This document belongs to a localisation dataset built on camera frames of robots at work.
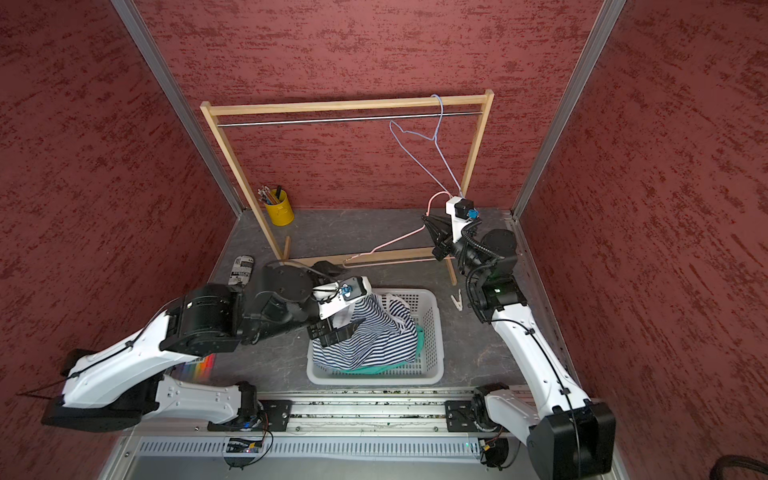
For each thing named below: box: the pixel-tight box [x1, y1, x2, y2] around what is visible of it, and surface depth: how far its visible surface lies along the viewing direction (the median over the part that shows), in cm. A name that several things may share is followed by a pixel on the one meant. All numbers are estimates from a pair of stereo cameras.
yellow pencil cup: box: [258, 185, 295, 227], surface depth 113 cm
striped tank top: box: [312, 294, 418, 370], surface depth 79 cm
